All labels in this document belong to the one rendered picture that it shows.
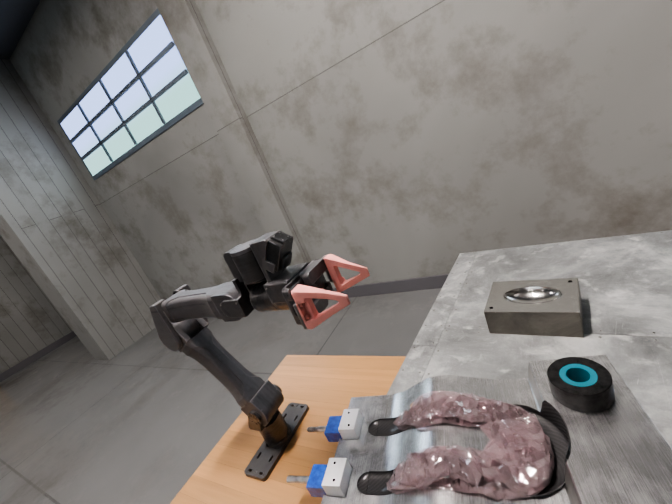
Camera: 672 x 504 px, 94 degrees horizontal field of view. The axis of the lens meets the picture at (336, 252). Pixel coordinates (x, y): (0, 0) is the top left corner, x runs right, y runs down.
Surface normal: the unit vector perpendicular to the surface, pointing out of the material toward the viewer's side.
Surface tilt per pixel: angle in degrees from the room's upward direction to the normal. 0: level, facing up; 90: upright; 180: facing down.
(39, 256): 90
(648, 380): 0
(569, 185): 90
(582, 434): 0
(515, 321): 90
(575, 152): 90
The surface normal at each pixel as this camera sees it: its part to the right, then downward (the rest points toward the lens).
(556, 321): -0.52, 0.46
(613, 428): -0.37, -0.88
